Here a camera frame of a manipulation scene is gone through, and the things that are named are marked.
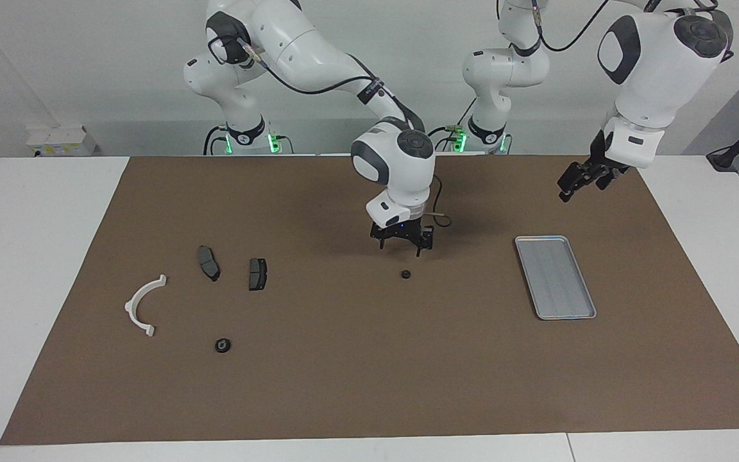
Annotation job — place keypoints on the white semicircular bracket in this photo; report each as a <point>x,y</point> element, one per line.
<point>129,307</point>

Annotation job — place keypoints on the white cardboard box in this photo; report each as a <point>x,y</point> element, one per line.
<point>61,141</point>

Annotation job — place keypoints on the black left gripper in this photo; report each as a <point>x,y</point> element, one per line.
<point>599,154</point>

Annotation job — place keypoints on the long dark brake pad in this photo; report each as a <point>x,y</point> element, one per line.
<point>208,263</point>

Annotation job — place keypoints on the silver metal tray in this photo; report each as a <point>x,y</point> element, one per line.
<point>555,276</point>

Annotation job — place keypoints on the brown table mat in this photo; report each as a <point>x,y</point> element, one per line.
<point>369,385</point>

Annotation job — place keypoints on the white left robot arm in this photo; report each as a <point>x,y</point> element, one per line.
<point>652,64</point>

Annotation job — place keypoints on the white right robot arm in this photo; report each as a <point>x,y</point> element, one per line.
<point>395,167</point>

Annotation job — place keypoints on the large black bearing gear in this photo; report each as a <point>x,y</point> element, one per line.
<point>223,345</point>

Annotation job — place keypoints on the short dark brake pad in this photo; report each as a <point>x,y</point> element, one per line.
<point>258,274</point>

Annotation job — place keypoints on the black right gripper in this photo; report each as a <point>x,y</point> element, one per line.
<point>401,232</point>

